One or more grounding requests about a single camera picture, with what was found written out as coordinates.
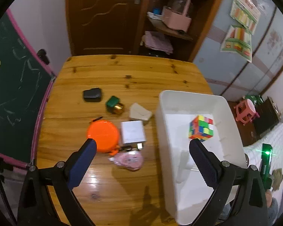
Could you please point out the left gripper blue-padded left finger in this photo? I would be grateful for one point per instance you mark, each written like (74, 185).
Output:
(78, 163)

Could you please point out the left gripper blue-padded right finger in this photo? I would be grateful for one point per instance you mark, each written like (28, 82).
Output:
(207, 163)

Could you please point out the white plastic storage bin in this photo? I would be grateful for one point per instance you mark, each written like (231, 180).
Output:
(175, 111)

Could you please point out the round orange plastic case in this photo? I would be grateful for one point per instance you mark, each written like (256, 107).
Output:
(106, 135)

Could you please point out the pink correction tape dispenser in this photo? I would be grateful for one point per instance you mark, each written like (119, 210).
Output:
(132, 160)

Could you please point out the green capped amber bottle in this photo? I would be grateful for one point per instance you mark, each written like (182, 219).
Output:
(114, 106)

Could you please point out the black plug charger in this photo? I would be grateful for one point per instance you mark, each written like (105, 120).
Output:
(92, 95)

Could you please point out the beige angular plastic block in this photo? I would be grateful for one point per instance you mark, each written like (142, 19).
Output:
(138, 112)

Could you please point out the grey white plastic clip dispenser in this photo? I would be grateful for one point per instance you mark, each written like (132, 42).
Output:
(186, 165)

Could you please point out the multicolour rubik's cube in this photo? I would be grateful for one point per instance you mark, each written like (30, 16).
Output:
(202, 128)

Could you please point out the black device with green light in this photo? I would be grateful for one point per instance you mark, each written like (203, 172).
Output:
(266, 158)

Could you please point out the white square power adapter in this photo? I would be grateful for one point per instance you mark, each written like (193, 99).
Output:
(133, 132)

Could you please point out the pink plastic stool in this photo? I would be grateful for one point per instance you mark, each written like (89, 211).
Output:
(246, 112)

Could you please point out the white checked bed blanket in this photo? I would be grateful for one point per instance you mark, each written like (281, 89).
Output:
(275, 139)

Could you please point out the dark wooden cabinet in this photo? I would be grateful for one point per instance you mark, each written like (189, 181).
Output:
(269, 117)

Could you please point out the green bag on floor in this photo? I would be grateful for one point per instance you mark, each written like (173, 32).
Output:
(256, 99)

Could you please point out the folded pink cloth on shelf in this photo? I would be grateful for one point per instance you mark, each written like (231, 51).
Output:
(156, 41)

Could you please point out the pink storage box on shelf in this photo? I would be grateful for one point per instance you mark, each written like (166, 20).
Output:
(175, 16)

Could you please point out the dark wooden door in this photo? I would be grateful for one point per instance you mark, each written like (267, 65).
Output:
(105, 27)

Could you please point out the wooden shelf unit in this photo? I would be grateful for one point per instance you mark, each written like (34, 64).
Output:
(185, 44)

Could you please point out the green chalkboard with pink frame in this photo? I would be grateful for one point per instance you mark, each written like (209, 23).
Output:
(25, 84)

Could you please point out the colourful wall poster lower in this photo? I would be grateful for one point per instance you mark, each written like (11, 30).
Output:
(238, 40)

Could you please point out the colourful wall poster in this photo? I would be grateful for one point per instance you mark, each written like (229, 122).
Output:
(246, 13)
(238, 40)

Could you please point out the colourful wall poster upper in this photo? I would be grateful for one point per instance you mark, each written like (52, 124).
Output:
(246, 13)

